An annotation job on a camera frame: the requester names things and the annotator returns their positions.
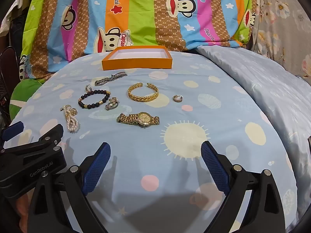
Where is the grey floral cloth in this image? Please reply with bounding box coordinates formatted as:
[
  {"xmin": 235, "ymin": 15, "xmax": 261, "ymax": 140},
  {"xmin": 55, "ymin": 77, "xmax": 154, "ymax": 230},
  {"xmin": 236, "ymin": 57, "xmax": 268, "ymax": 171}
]
[{"xmin": 250, "ymin": 0, "xmax": 311, "ymax": 78}]

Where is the orange jewelry box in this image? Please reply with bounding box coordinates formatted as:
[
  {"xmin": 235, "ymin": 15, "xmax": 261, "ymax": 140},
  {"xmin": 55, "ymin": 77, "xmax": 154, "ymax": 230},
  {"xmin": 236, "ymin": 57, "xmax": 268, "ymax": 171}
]
[{"xmin": 101, "ymin": 45, "xmax": 173, "ymax": 71}]

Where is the white glittery cloth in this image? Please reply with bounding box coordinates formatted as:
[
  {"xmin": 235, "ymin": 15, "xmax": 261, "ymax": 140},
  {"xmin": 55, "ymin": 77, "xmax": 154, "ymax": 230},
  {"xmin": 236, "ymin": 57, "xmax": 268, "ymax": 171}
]
[{"xmin": 0, "ymin": 0, "xmax": 33, "ymax": 33}]

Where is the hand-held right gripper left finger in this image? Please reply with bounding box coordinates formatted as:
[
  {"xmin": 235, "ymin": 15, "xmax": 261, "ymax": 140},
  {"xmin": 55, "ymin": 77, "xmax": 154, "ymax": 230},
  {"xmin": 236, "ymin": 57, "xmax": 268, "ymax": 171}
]
[{"xmin": 27, "ymin": 142, "xmax": 111, "ymax": 233}]

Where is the gold wristwatch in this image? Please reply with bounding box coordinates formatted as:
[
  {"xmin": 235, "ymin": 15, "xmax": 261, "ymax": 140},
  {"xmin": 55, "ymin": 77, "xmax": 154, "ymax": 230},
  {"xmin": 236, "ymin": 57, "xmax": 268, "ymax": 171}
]
[{"xmin": 116, "ymin": 112, "xmax": 160, "ymax": 127}]

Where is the light blue planet print sheet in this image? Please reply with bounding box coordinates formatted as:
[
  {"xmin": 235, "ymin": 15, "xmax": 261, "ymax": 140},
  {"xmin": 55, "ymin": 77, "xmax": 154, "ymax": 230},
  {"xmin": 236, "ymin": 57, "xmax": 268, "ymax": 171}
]
[{"xmin": 7, "ymin": 47, "xmax": 302, "ymax": 233}]

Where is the pale blue duvet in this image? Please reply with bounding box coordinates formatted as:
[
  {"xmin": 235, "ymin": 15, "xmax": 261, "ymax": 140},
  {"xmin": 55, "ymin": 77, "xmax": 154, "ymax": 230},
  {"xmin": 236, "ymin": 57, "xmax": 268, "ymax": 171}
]
[{"xmin": 194, "ymin": 45, "xmax": 311, "ymax": 233}]

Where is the gold braided bangle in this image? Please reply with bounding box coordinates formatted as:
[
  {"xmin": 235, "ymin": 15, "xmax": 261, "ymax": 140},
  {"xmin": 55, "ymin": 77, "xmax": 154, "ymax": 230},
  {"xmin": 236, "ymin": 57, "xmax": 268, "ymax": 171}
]
[{"xmin": 128, "ymin": 83, "xmax": 159, "ymax": 102}]

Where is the hoop earring with pearl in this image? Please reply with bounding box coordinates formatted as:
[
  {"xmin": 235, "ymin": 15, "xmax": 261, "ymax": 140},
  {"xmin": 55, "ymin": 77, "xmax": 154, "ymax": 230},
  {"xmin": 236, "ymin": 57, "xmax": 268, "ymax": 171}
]
[{"xmin": 105, "ymin": 97, "xmax": 119, "ymax": 110}]

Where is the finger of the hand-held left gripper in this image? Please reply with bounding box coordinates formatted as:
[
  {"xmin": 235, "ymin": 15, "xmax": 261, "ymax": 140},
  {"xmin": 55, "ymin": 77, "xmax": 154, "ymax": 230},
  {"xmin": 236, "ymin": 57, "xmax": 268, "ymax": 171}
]
[
  {"xmin": 2, "ymin": 121, "xmax": 24, "ymax": 142},
  {"xmin": 0, "ymin": 124, "xmax": 65, "ymax": 156}
]

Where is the green cushion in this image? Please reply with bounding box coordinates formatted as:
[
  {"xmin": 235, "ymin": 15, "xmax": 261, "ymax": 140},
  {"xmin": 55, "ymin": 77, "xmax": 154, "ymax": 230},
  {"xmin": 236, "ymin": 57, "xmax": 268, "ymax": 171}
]
[{"xmin": 10, "ymin": 79, "xmax": 47, "ymax": 122}]

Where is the pearl charm keychain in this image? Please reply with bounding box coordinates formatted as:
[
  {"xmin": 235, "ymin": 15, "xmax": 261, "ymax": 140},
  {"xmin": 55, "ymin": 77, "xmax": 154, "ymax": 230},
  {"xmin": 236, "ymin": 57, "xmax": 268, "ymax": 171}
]
[{"xmin": 60, "ymin": 104, "xmax": 80, "ymax": 134}]

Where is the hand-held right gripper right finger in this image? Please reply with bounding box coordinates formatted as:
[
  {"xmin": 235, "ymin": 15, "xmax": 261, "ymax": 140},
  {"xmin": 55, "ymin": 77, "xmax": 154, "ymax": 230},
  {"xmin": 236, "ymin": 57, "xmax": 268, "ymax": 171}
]
[{"xmin": 201, "ymin": 141, "xmax": 286, "ymax": 233}]

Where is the silver wristwatch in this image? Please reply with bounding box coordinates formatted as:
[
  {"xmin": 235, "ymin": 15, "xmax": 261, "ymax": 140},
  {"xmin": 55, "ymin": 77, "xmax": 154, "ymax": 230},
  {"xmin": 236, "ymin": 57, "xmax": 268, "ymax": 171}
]
[{"xmin": 95, "ymin": 72, "xmax": 128, "ymax": 87}]

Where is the striped monkey print blanket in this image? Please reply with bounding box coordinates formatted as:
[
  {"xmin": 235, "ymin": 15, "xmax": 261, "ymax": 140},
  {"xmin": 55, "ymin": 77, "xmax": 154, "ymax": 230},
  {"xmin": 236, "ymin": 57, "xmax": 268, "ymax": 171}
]
[{"xmin": 21, "ymin": 0, "xmax": 258, "ymax": 81}]

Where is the dark chair back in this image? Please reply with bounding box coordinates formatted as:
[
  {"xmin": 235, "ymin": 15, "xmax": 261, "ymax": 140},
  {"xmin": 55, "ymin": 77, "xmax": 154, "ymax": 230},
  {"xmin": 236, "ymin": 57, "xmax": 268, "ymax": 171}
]
[{"xmin": 0, "ymin": 46, "xmax": 22, "ymax": 96}]

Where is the black bead bracelet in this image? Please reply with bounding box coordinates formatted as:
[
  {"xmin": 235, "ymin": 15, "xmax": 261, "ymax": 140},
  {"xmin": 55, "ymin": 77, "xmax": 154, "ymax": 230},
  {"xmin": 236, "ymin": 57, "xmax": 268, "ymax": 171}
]
[{"xmin": 78, "ymin": 90, "xmax": 111, "ymax": 109}]

